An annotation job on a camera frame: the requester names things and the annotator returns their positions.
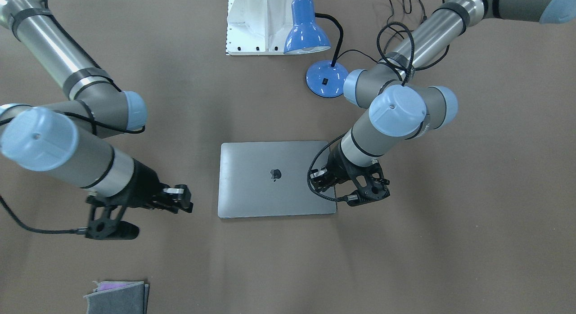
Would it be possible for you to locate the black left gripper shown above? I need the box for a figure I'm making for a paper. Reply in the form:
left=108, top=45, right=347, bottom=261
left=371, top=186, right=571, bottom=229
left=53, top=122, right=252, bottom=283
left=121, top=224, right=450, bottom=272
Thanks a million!
left=310, top=146, right=378, bottom=192

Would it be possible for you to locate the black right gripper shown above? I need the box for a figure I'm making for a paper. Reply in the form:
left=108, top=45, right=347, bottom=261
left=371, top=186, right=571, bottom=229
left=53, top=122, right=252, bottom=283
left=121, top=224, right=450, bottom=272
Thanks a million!
left=117, top=160, right=194, bottom=214

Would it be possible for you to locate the grey laptop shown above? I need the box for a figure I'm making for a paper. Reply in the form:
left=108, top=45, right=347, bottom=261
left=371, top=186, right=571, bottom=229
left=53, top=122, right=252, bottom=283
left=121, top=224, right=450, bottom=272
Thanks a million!
left=217, top=140, right=337, bottom=219

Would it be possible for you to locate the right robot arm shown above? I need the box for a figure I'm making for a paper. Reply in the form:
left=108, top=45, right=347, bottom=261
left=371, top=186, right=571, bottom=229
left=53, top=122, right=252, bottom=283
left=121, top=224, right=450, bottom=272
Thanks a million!
left=1, top=0, right=193, bottom=213

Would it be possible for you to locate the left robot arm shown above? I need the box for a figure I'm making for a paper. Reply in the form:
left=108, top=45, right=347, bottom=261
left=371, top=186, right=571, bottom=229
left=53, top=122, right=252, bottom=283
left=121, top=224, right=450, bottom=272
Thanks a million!
left=306, top=0, right=575, bottom=205

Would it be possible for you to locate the blue desk lamp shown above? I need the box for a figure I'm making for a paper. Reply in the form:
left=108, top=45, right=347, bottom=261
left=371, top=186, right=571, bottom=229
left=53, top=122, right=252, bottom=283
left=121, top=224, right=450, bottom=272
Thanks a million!
left=283, top=0, right=348, bottom=99

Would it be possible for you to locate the folded grey cloth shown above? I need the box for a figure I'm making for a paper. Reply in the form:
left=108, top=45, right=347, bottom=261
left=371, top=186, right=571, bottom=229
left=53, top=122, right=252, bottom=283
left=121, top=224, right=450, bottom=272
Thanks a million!
left=84, top=281, right=149, bottom=314

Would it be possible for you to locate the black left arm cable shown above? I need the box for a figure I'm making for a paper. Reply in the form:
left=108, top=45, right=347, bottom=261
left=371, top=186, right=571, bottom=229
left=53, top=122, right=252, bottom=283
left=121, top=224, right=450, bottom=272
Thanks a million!
left=307, top=134, right=358, bottom=203

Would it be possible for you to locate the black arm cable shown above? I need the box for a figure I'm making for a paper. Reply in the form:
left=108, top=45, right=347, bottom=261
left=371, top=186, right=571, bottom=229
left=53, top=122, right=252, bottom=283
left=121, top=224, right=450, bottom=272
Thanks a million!
left=0, top=195, right=88, bottom=235
left=307, top=134, right=358, bottom=203

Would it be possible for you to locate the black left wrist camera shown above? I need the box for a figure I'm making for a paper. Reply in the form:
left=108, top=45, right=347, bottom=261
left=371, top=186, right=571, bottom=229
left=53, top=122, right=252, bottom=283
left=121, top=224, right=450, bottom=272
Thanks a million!
left=347, top=162, right=390, bottom=206

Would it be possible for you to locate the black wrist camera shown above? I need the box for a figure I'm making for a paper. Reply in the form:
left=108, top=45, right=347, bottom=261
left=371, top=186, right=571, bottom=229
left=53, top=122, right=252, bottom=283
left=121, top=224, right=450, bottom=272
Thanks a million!
left=347, top=162, right=390, bottom=206
left=84, top=195, right=140, bottom=240

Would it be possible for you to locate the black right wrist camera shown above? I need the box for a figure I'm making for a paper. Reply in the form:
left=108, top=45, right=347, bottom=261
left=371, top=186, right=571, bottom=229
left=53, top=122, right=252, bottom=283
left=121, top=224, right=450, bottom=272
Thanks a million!
left=84, top=195, right=140, bottom=240

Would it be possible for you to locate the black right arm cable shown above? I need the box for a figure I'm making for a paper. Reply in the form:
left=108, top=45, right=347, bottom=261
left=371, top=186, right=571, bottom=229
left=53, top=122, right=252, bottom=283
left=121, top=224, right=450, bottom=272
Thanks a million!
left=0, top=195, right=88, bottom=235

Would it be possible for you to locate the black lamp power cable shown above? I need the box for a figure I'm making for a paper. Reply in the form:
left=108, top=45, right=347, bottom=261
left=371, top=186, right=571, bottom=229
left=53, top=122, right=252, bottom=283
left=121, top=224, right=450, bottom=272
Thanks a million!
left=337, top=0, right=428, bottom=65

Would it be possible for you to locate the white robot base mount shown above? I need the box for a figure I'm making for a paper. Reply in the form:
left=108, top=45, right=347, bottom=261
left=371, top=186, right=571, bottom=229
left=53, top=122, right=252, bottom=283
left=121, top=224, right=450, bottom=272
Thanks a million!
left=225, top=0, right=293, bottom=56

